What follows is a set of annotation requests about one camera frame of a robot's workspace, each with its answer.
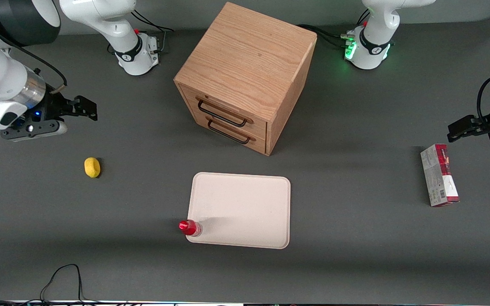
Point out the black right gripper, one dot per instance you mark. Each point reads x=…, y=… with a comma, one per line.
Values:
x=52, y=107

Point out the red coke bottle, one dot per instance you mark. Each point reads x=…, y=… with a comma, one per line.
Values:
x=189, y=228

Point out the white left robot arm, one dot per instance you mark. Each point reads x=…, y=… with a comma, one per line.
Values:
x=377, y=25

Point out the cream rectangular tray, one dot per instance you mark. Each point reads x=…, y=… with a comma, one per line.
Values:
x=245, y=210

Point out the yellow toy lemon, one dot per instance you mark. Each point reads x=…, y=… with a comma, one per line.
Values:
x=92, y=167

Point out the red and grey carton box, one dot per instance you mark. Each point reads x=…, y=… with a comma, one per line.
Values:
x=440, y=176

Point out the wooden drawer cabinet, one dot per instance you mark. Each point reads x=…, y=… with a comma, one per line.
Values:
x=249, y=59

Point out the wooden drawer front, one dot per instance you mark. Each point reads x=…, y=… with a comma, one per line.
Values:
x=258, y=143
x=260, y=125

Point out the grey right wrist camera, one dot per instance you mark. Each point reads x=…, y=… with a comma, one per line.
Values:
x=32, y=131

